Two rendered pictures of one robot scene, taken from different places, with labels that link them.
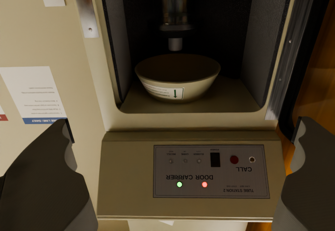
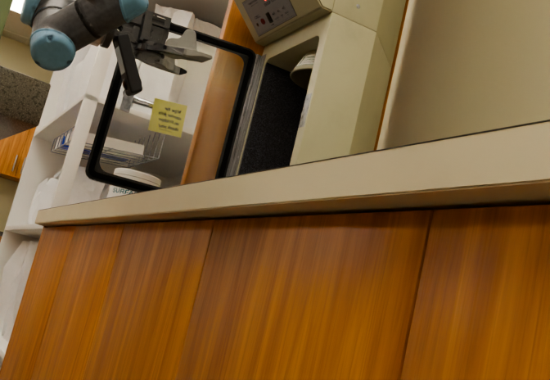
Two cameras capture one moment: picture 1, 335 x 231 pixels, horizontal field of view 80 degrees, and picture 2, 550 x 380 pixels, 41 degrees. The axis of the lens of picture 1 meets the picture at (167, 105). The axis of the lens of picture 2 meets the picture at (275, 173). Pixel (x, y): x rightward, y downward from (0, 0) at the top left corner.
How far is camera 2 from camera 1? 1.49 m
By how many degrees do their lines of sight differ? 66
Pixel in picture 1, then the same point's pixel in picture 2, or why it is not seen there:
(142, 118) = (310, 33)
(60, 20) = not seen: outside the picture
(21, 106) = not seen: outside the picture
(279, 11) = (254, 124)
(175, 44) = not seen: hidden behind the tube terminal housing
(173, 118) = (298, 39)
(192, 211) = not seen: outside the picture
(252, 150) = (260, 31)
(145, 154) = (296, 6)
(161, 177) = not seen: outside the picture
